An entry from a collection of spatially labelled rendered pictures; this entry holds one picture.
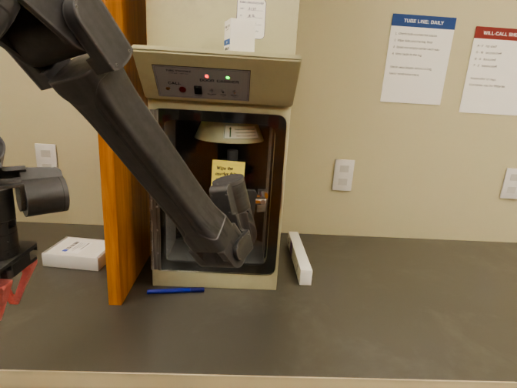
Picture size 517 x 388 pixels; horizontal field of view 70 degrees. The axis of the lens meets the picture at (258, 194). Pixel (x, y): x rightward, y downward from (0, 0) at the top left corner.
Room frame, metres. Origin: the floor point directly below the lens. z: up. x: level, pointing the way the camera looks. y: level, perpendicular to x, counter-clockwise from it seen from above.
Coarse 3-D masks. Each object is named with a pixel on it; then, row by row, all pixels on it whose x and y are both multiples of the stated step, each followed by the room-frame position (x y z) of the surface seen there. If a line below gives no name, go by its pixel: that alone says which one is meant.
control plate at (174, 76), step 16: (160, 80) 0.78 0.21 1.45; (176, 80) 0.78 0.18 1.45; (192, 80) 0.78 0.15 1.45; (208, 80) 0.78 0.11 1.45; (224, 80) 0.78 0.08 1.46; (240, 80) 0.78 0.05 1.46; (176, 96) 0.81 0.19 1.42; (192, 96) 0.81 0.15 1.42; (208, 96) 0.81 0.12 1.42; (224, 96) 0.81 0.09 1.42; (240, 96) 0.81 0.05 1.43
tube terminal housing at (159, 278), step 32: (160, 0) 0.84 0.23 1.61; (192, 0) 0.85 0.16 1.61; (224, 0) 0.85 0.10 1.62; (288, 0) 0.86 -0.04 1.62; (160, 32) 0.84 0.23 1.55; (192, 32) 0.85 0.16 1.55; (224, 32) 0.85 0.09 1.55; (288, 32) 0.86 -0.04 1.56; (288, 128) 0.86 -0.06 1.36; (256, 288) 0.85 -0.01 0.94
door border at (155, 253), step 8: (152, 112) 0.83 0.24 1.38; (152, 200) 0.83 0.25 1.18; (152, 208) 0.83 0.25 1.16; (152, 216) 0.83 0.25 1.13; (160, 224) 0.83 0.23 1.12; (152, 232) 0.83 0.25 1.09; (160, 232) 0.83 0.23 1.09; (152, 240) 0.83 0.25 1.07; (160, 240) 0.83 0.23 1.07; (160, 248) 0.83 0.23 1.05; (152, 256) 0.83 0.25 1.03; (160, 256) 0.83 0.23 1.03; (160, 264) 0.83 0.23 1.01
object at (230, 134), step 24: (168, 120) 0.83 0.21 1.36; (192, 120) 0.83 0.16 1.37; (216, 120) 0.84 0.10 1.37; (240, 120) 0.84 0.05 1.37; (264, 120) 0.84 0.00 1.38; (192, 144) 0.83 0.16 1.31; (216, 144) 0.84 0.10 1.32; (240, 144) 0.84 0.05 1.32; (264, 144) 0.84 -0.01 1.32; (192, 168) 0.83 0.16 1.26; (264, 168) 0.84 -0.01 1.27; (264, 216) 0.84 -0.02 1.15; (168, 240) 0.83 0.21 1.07; (264, 240) 0.84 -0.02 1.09; (168, 264) 0.83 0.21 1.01; (192, 264) 0.83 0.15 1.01; (264, 264) 0.84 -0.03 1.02
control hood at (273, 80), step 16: (144, 48) 0.73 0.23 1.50; (160, 48) 0.73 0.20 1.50; (176, 48) 0.73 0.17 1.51; (192, 48) 0.73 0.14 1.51; (144, 64) 0.75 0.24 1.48; (160, 64) 0.75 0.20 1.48; (176, 64) 0.75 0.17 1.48; (192, 64) 0.75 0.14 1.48; (208, 64) 0.75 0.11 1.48; (224, 64) 0.75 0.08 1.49; (240, 64) 0.75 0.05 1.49; (256, 64) 0.75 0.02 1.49; (272, 64) 0.75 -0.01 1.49; (288, 64) 0.75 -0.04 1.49; (144, 80) 0.78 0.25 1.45; (256, 80) 0.78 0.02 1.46; (272, 80) 0.78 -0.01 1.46; (288, 80) 0.78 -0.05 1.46; (160, 96) 0.81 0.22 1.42; (256, 96) 0.81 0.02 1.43; (272, 96) 0.81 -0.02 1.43; (288, 96) 0.81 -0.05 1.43
